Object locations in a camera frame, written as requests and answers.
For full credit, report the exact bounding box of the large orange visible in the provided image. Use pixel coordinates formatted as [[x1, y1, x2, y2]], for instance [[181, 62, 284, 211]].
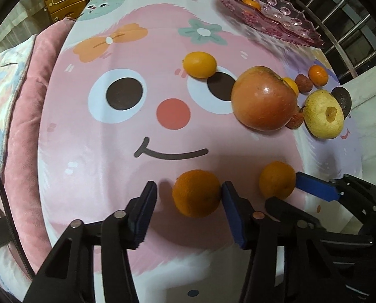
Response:
[[242, 0, 261, 11]]

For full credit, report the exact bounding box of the red apple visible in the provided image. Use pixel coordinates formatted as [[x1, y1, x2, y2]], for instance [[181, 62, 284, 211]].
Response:
[[231, 66, 298, 131]]

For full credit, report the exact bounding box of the black cable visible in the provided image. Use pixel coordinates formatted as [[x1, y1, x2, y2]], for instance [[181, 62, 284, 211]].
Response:
[[0, 155, 36, 280]]

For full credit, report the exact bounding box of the pink glass fruit plate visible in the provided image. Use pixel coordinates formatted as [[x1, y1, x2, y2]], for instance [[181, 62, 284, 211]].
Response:
[[219, 0, 324, 48]]

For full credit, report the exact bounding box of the cartoon pink bedsheet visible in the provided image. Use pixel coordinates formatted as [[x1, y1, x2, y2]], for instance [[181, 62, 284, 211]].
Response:
[[38, 0, 362, 302]]

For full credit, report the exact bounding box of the small yellow kumquat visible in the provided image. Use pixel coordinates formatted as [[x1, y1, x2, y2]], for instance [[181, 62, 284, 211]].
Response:
[[283, 77, 300, 96]]

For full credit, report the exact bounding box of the dark avocado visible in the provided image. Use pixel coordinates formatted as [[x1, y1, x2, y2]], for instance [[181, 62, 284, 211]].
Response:
[[331, 86, 352, 118]]

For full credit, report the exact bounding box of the metal railing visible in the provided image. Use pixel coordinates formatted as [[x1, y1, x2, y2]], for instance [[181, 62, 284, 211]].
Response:
[[286, 0, 376, 84]]

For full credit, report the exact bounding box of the pink pillow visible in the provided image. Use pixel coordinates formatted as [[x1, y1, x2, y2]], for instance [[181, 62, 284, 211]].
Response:
[[4, 18, 74, 272]]

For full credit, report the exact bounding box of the small mandarin right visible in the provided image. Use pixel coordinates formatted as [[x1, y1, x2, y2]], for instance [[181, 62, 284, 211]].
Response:
[[308, 64, 328, 87]]

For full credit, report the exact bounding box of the red lychee left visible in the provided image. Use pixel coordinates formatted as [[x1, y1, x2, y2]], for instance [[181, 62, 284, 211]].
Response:
[[285, 106, 304, 129]]

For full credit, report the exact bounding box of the small kumquat far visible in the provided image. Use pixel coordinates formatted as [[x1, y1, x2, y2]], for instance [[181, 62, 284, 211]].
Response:
[[182, 51, 218, 79]]

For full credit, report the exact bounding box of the yellow pear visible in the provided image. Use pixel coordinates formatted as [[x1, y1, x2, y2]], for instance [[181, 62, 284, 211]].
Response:
[[303, 90, 344, 140]]

